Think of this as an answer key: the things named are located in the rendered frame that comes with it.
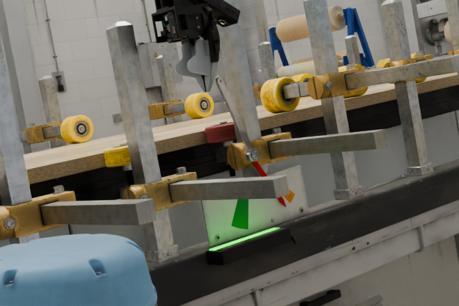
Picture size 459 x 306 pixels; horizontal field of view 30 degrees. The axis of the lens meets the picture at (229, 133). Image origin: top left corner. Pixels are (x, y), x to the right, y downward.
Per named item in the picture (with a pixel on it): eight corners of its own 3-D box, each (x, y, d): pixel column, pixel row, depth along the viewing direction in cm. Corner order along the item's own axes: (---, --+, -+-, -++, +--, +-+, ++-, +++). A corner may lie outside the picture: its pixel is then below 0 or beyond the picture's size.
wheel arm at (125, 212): (159, 225, 116) (154, 195, 116) (138, 231, 114) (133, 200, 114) (17, 224, 150) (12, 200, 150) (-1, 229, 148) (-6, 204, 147)
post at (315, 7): (364, 214, 184) (325, -7, 181) (353, 218, 182) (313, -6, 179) (352, 214, 187) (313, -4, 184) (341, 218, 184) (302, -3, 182)
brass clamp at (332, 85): (369, 89, 186) (365, 66, 186) (327, 98, 177) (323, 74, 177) (348, 92, 191) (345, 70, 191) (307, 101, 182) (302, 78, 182)
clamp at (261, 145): (295, 156, 171) (291, 131, 171) (245, 169, 162) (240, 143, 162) (276, 158, 175) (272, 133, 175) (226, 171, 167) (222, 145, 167)
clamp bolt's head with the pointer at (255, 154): (295, 202, 167) (255, 145, 162) (288, 211, 166) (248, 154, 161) (288, 202, 169) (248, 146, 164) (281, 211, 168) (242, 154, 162)
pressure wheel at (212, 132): (259, 171, 179) (249, 117, 178) (230, 179, 173) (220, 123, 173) (235, 173, 185) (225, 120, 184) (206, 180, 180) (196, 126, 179)
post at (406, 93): (436, 201, 200) (401, -3, 197) (427, 204, 198) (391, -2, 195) (423, 201, 203) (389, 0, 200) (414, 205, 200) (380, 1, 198)
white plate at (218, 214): (310, 214, 172) (301, 164, 172) (211, 246, 156) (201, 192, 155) (308, 214, 173) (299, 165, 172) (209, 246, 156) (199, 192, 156)
